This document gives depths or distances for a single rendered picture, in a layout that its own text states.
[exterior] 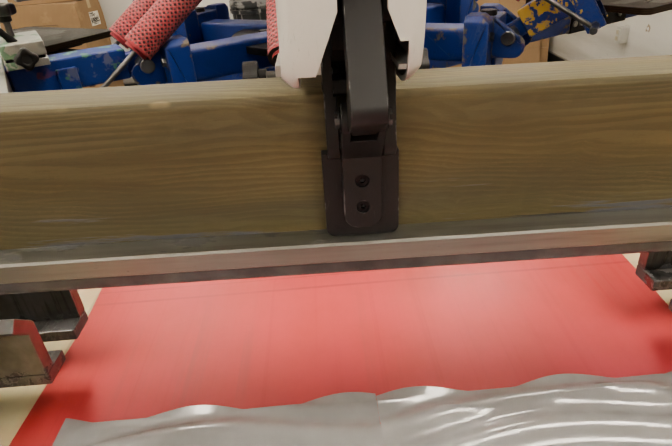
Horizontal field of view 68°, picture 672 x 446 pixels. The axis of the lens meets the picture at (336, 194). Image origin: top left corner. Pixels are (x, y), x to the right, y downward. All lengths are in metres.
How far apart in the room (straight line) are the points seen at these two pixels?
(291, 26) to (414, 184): 0.10
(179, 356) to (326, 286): 0.11
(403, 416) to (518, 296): 0.14
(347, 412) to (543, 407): 0.11
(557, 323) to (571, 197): 0.14
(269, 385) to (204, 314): 0.09
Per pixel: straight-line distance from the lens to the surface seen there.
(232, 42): 0.98
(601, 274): 0.42
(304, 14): 0.16
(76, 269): 0.25
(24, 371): 0.34
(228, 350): 0.35
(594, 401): 0.32
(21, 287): 0.30
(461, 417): 0.30
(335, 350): 0.34
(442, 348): 0.34
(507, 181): 0.23
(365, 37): 0.16
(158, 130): 0.22
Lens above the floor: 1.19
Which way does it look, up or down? 28 degrees down
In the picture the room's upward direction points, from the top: 4 degrees counter-clockwise
